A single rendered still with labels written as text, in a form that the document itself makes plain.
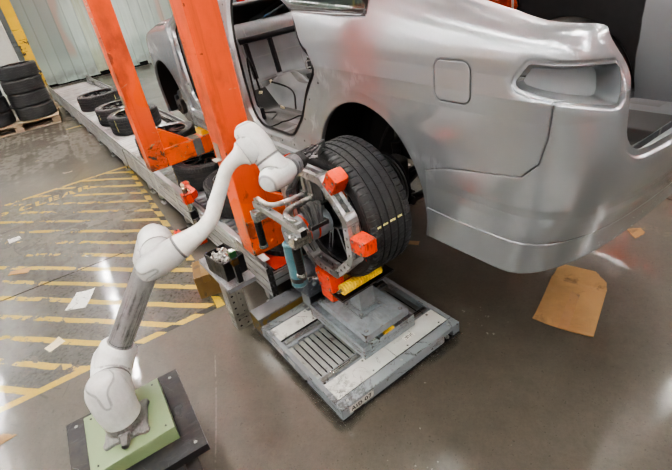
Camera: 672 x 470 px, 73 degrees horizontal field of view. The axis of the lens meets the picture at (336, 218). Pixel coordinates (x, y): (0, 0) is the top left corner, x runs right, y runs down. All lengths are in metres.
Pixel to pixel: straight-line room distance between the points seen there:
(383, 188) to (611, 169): 0.83
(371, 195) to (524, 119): 0.68
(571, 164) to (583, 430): 1.24
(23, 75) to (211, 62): 7.98
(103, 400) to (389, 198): 1.37
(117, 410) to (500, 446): 1.58
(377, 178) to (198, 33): 1.01
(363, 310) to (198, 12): 1.66
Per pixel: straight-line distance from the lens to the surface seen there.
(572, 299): 3.01
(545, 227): 1.77
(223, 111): 2.32
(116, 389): 2.07
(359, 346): 2.46
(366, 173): 1.96
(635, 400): 2.59
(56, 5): 14.76
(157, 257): 1.81
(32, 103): 10.17
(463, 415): 2.38
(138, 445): 2.16
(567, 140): 1.62
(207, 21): 2.27
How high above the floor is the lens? 1.91
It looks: 29 degrees down
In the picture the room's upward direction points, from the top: 10 degrees counter-clockwise
